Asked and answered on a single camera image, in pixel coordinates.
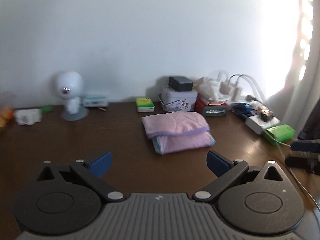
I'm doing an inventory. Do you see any pink and blue garment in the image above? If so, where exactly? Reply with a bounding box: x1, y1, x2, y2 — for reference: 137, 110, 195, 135
142, 112, 215, 155

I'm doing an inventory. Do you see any white power strip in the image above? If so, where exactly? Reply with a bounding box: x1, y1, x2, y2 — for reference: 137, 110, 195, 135
245, 115, 280, 135

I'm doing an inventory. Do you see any green flat box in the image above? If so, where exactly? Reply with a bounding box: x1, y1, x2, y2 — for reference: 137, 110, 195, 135
263, 125, 296, 145

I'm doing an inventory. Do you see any red tissue box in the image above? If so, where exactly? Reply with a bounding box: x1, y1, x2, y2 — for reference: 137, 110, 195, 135
194, 93, 229, 117

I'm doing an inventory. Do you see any white small device box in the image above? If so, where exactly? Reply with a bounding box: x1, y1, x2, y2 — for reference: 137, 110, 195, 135
82, 94, 109, 108

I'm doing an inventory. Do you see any white multi plug adapter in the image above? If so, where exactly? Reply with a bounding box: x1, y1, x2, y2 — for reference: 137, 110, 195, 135
14, 108, 42, 126

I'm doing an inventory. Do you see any white floral tin box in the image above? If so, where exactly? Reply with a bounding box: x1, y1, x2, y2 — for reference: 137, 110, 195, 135
158, 85, 197, 112

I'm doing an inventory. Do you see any black small box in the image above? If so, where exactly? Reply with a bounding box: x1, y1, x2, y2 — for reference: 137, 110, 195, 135
168, 76, 193, 92

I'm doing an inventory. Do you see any orange snack bag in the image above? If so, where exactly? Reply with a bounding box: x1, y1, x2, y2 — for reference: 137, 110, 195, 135
0, 106, 14, 129

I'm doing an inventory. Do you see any white charging cable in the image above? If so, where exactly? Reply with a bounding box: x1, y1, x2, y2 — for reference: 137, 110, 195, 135
268, 132, 320, 209

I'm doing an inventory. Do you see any white wall charger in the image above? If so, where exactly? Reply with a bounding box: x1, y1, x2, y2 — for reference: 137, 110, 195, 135
228, 74, 242, 101

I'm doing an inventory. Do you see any white round security camera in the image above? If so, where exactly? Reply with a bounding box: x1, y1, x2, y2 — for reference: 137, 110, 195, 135
54, 71, 88, 121

